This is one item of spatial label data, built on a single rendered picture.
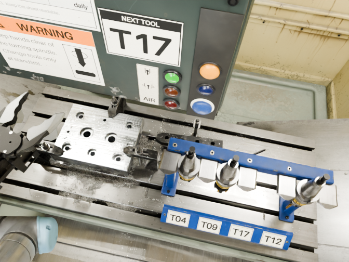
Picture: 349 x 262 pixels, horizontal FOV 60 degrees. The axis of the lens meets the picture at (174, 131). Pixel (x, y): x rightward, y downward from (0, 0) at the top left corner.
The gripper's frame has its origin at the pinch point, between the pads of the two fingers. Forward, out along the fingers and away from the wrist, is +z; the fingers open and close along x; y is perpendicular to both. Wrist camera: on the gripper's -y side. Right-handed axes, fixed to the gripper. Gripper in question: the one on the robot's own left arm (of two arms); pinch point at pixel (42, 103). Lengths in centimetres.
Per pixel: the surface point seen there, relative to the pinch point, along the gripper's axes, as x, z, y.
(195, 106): 33.8, 4.9, -18.8
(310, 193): 64, 20, 20
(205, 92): 34.7, 5.6, -22.4
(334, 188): 70, 26, 23
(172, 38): 29.7, 4.8, -30.3
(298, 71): 52, 117, 79
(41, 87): -67, 32, 79
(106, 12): 22.4, 2.6, -32.5
